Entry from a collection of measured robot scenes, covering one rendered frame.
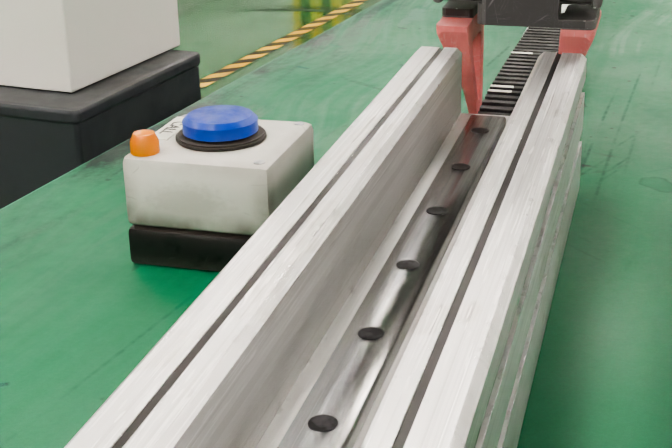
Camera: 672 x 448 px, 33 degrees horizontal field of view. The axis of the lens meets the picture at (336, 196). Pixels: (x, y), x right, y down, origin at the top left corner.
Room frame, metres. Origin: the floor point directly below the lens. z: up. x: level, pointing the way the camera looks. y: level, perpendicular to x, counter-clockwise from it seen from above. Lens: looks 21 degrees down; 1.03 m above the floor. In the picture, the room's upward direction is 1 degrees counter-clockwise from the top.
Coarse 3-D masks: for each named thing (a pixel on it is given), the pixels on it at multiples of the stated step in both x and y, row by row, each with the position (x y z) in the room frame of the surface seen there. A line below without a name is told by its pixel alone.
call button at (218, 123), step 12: (204, 108) 0.59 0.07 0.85; (216, 108) 0.59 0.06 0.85; (228, 108) 0.59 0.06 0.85; (240, 108) 0.59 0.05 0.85; (192, 120) 0.57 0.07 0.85; (204, 120) 0.57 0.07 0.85; (216, 120) 0.57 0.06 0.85; (228, 120) 0.57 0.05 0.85; (240, 120) 0.57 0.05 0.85; (252, 120) 0.57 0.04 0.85; (192, 132) 0.56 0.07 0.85; (204, 132) 0.56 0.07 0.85; (216, 132) 0.56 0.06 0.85; (228, 132) 0.56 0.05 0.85; (240, 132) 0.56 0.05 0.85; (252, 132) 0.57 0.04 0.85
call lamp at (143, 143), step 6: (138, 132) 0.56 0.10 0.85; (144, 132) 0.56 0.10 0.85; (150, 132) 0.56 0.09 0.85; (132, 138) 0.55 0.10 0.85; (138, 138) 0.55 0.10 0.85; (144, 138) 0.55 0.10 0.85; (150, 138) 0.55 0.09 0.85; (156, 138) 0.56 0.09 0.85; (132, 144) 0.55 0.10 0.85; (138, 144) 0.55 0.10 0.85; (144, 144) 0.55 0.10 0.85; (150, 144) 0.55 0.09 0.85; (156, 144) 0.55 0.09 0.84; (132, 150) 0.55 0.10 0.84; (138, 150) 0.55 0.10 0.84; (144, 150) 0.55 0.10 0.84; (150, 150) 0.55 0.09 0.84; (156, 150) 0.55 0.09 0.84; (138, 156) 0.55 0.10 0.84; (144, 156) 0.55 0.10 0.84
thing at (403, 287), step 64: (448, 64) 0.63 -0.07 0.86; (576, 64) 0.62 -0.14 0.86; (384, 128) 0.51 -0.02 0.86; (448, 128) 0.62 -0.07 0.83; (512, 128) 0.51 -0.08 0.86; (576, 128) 0.59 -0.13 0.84; (320, 192) 0.43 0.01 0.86; (384, 192) 0.48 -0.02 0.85; (448, 192) 0.50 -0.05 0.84; (512, 192) 0.42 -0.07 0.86; (576, 192) 0.62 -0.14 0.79; (256, 256) 0.37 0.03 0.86; (320, 256) 0.38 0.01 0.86; (384, 256) 0.45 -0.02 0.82; (448, 256) 0.36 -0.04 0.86; (512, 256) 0.36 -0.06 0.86; (192, 320) 0.32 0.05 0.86; (256, 320) 0.32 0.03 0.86; (320, 320) 0.38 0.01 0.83; (384, 320) 0.37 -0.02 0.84; (448, 320) 0.32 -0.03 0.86; (512, 320) 0.34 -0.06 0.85; (128, 384) 0.28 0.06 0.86; (192, 384) 0.28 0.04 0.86; (256, 384) 0.31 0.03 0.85; (320, 384) 0.33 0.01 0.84; (384, 384) 0.28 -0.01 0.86; (448, 384) 0.28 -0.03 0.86; (512, 384) 0.35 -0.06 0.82
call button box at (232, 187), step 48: (192, 144) 0.56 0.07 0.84; (240, 144) 0.56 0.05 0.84; (288, 144) 0.57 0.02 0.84; (144, 192) 0.55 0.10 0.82; (192, 192) 0.54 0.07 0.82; (240, 192) 0.53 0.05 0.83; (288, 192) 0.56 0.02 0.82; (144, 240) 0.55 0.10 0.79; (192, 240) 0.54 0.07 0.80; (240, 240) 0.53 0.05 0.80
